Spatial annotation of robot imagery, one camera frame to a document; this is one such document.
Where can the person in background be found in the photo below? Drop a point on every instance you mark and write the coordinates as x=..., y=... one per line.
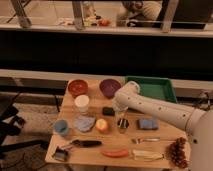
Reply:
x=146, y=12

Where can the red bowl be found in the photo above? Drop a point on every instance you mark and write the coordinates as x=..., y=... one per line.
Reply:
x=77, y=87

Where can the black office chair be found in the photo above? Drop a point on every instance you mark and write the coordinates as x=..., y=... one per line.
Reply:
x=8, y=118

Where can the small metal cup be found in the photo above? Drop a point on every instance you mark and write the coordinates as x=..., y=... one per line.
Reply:
x=122, y=125

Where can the green plastic tray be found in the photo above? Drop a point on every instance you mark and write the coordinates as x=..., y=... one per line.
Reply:
x=155, y=87

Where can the purple bowl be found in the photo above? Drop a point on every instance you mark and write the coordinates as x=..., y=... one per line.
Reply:
x=108, y=87

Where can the blue sponge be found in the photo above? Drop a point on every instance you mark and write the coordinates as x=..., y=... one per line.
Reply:
x=148, y=124

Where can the white cup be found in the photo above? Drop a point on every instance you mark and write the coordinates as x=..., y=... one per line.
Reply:
x=82, y=103

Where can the blue cup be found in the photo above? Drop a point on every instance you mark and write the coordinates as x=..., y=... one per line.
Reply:
x=61, y=127

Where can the small metal clip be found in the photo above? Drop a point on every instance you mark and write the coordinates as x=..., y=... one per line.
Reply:
x=60, y=155

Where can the black eraser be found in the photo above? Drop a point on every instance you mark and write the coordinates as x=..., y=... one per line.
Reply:
x=108, y=111

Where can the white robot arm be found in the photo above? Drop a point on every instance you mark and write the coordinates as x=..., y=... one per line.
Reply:
x=197, y=123

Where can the grey-blue cloth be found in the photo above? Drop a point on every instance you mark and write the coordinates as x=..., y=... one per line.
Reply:
x=84, y=123

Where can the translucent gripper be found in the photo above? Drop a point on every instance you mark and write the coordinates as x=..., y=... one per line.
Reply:
x=119, y=115

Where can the red yellow apple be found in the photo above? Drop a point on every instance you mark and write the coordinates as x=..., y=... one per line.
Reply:
x=102, y=125

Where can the dark red grape bunch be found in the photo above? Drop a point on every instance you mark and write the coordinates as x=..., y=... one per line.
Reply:
x=176, y=153

